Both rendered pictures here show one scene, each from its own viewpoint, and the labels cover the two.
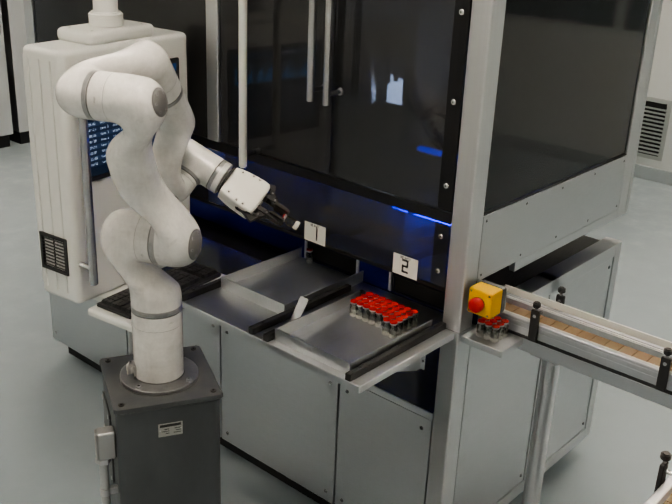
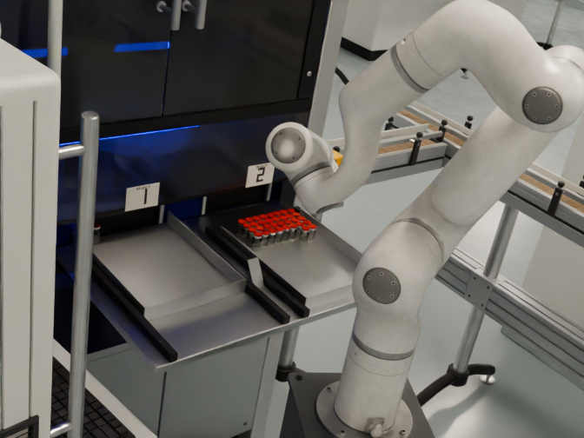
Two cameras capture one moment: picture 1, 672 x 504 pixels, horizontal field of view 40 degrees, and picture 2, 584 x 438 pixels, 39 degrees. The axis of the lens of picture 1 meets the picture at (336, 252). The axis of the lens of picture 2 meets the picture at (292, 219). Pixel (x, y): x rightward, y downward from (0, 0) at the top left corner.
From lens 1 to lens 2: 2.63 m
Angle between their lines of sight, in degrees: 75
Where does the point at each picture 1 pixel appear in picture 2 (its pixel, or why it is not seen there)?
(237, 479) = not seen: outside the picture
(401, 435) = not seen: hidden behind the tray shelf
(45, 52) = (22, 85)
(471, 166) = (336, 45)
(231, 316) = (234, 328)
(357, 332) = (295, 257)
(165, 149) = (374, 144)
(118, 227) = (425, 264)
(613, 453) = not seen: hidden behind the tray
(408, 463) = (247, 359)
